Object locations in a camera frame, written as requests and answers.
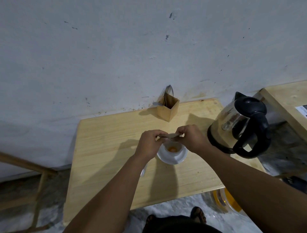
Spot person's left hand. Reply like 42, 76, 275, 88
135, 130, 169, 164

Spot white saucer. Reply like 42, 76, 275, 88
157, 144, 188, 165

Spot white paper sheet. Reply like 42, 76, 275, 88
295, 105, 307, 118

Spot wooden cutlery holder box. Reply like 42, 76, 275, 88
157, 93, 180, 122

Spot clear container with yellow lid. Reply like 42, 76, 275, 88
211, 187, 243, 214

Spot person's right sandalled foot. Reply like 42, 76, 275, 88
190, 206, 207, 224

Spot person's sandalled foot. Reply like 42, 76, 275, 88
190, 206, 207, 224
145, 214, 157, 226

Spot wooden chair frame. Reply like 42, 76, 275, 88
0, 151, 58, 233

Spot white cup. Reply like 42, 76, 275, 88
163, 141, 184, 161

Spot small brown sachet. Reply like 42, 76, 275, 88
159, 133, 183, 142

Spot person's black shorts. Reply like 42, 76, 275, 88
148, 216, 224, 233

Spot person's right forearm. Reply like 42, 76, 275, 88
195, 144, 307, 233

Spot person's left forearm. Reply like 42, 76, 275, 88
63, 154, 150, 233

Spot person's right hand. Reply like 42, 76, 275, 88
175, 125, 213, 154

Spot wooden side table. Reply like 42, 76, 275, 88
259, 80, 307, 142

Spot person's left sandalled foot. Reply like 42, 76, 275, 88
145, 214, 157, 226

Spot metal forks bunch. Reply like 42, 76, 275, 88
163, 84, 174, 106

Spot black steel electric kettle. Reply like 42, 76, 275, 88
207, 91, 272, 159

